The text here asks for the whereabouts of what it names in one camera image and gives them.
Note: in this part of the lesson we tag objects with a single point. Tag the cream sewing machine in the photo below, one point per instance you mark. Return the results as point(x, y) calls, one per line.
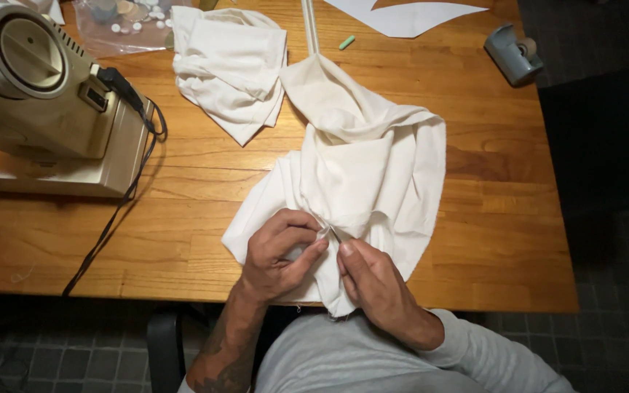
point(36, 98)

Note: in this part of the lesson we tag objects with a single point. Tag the large cream fabric piece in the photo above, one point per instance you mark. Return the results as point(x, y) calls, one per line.
point(369, 164)

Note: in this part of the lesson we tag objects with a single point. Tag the person's right hand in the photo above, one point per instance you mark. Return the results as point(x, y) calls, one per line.
point(380, 292)

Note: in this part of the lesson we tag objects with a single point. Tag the metal seam ripper tool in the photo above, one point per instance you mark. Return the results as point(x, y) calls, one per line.
point(335, 234)

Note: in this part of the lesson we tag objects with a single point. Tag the grey tape dispenser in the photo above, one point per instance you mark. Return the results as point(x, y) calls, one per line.
point(514, 54)

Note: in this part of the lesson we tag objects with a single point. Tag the clear bag of buttons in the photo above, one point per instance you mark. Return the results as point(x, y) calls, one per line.
point(123, 24)

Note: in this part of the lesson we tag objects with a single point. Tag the person's grey shirt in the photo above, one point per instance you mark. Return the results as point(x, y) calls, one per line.
point(358, 360)

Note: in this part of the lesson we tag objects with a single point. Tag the folded cream fabric piece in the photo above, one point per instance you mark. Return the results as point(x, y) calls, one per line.
point(227, 71)

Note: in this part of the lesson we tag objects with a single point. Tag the black chair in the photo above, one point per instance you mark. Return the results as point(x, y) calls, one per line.
point(164, 344)

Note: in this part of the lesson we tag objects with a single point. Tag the white paper pattern piece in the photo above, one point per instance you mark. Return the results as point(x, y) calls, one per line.
point(402, 16)

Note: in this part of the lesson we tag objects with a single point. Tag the person's left hand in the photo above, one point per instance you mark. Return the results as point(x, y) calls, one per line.
point(268, 262)

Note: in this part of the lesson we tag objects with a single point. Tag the green tailor chalk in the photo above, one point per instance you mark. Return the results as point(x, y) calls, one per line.
point(347, 42)

